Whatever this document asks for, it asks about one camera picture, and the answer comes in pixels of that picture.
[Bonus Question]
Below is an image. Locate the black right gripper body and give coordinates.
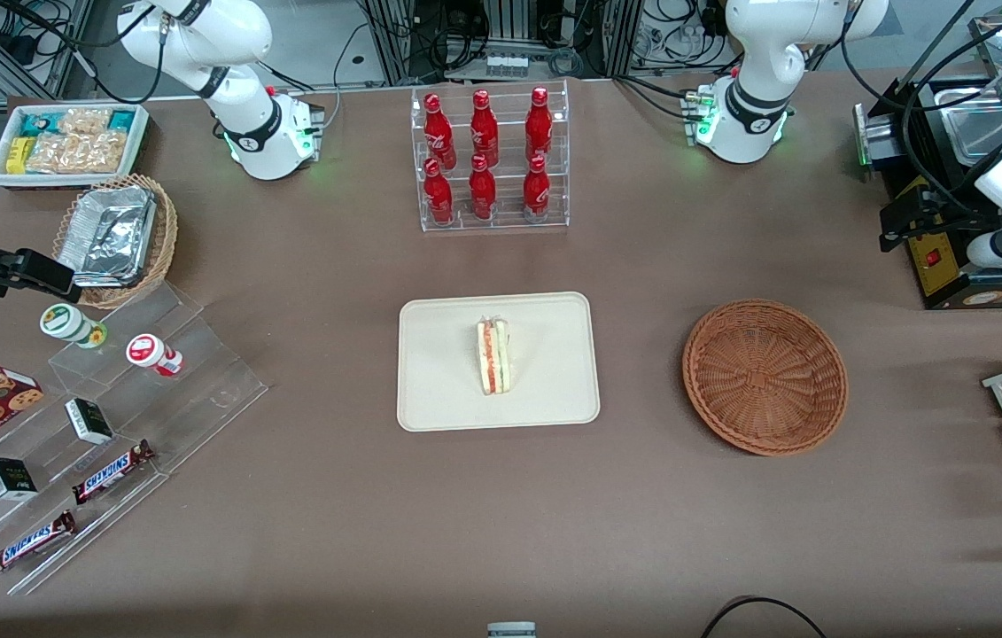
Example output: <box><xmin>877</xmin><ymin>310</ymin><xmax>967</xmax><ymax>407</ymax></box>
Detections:
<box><xmin>0</xmin><ymin>200</ymin><xmax>82</xmax><ymax>303</ymax></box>

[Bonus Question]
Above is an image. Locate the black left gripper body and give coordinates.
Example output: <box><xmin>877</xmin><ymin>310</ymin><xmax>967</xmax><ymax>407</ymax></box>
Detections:
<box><xmin>880</xmin><ymin>197</ymin><xmax>998</xmax><ymax>253</ymax></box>

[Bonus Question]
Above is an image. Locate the triangle sandwich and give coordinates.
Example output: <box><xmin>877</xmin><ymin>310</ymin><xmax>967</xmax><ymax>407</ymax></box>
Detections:
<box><xmin>476</xmin><ymin>316</ymin><xmax>512</xmax><ymax>396</ymax></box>

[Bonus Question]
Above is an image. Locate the small tan wicker basket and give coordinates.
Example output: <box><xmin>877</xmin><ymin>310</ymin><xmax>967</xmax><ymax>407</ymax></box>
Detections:
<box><xmin>53</xmin><ymin>174</ymin><xmax>179</xmax><ymax>309</ymax></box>

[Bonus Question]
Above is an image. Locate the large brown wicker basket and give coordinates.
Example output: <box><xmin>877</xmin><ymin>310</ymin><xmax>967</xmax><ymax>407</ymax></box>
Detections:
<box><xmin>682</xmin><ymin>300</ymin><xmax>849</xmax><ymax>457</ymax></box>

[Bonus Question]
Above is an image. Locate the beige rectangular tray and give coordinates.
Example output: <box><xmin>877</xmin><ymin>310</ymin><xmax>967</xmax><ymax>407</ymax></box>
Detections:
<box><xmin>397</xmin><ymin>292</ymin><xmax>602</xmax><ymax>433</ymax></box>

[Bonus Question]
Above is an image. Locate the black food warmer machine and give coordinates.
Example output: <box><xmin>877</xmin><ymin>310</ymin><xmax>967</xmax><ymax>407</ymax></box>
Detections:
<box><xmin>873</xmin><ymin>0</ymin><xmax>1002</xmax><ymax>311</ymax></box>

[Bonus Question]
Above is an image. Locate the green lid yogurt cup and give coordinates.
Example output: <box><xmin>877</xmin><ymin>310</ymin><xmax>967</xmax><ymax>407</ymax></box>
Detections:
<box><xmin>40</xmin><ymin>303</ymin><xmax>108</xmax><ymax>349</ymax></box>

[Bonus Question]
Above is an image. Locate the aluminium foil container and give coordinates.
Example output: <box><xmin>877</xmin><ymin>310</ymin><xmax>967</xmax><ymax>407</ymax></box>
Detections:
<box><xmin>58</xmin><ymin>185</ymin><xmax>157</xmax><ymax>288</ymax></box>

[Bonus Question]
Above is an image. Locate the steel pan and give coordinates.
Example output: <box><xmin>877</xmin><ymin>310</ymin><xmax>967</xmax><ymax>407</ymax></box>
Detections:
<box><xmin>944</xmin><ymin>87</ymin><xmax>1002</xmax><ymax>166</ymax></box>

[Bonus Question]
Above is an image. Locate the grey box with green light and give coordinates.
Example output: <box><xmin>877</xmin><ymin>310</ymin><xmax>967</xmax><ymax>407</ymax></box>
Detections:
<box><xmin>853</xmin><ymin>104</ymin><xmax>909</xmax><ymax>171</ymax></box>

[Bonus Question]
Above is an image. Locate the white snack bin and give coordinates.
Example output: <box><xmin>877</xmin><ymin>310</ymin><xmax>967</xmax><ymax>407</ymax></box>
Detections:
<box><xmin>0</xmin><ymin>104</ymin><xmax>151</xmax><ymax>191</ymax></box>

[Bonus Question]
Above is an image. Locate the clear cracker bag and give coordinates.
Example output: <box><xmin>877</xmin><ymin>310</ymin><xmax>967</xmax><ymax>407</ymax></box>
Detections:
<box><xmin>77</xmin><ymin>131</ymin><xmax>128</xmax><ymax>175</ymax></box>
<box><xmin>58</xmin><ymin>108</ymin><xmax>112</xmax><ymax>136</ymax></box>
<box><xmin>27</xmin><ymin>133</ymin><xmax>81</xmax><ymax>175</ymax></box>

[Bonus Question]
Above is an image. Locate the red lid yogurt cup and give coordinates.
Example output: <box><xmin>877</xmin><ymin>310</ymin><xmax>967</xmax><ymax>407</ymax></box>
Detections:
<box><xmin>126</xmin><ymin>333</ymin><xmax>184</xmax><ymax>377</ymax></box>

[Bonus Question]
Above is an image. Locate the small black box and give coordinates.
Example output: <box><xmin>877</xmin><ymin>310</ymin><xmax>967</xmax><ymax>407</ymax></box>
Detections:
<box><xmin>0</xmin><ymin>457</ymin><xmax>38</xmax><ymax>502</ymax></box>
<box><xmin>65</xmin><ymin>398</ymin><xmax>114</xmax><ymax>446</ymax></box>

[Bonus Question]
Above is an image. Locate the clear acrylic stepped shelf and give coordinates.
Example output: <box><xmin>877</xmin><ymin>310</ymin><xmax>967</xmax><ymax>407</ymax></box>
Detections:
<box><xmin>0</xmin><ymin>282</ymin><xmax>269</xmax><ymax>596</ymax></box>

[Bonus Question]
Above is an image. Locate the Snickers bar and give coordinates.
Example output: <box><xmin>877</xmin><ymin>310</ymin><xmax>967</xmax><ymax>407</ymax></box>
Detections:
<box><xmin>0</xmin><ymin>510</ymin><xmax>78</xmax><ymax>578</ymax></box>
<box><xmin>72</xmin><ymin>440</ymin><xmax>156</xmax><ymax>506</ymax></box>

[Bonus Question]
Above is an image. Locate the red cola bottle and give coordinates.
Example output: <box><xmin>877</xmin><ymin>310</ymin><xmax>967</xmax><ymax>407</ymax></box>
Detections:
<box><xmin>469</xmin><ymin>154</ymin><xmax>498</xmax><ymax>221</ymax></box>
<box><xmin>470</xmin><ymin>89</ymin><xmax>500</xmax><ymax>167</ymax></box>
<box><xmin>423</xmin><ymin>159</ymin><xmax>454</xmax><ymax>226</ymax></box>
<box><xmin>525</xmin><ymin>87</ymin><xmax>554</xmax><ymax>163</ymax></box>
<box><xmin>523</xmin><ymin>155</ymin><xmax>552</xmax><ymax>222</ymax></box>
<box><xmin>423</xmin><ymin>93</ymin><xmax>457</xmax><ymax>169</ymax></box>

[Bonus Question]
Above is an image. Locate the clear acrylic bottle rack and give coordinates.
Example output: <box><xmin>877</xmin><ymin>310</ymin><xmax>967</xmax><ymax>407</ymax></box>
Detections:
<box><xmin>410</xmin><ymin>80</ymin><xmax>571</xmax><ymax>233</ymax></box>

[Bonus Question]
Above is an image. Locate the black cable loop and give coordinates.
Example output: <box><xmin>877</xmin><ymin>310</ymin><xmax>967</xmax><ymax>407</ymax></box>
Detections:
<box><xmin>700</xmin><ymin>596</ymin><xmax>829</xmax><ymax>638</ymax></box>

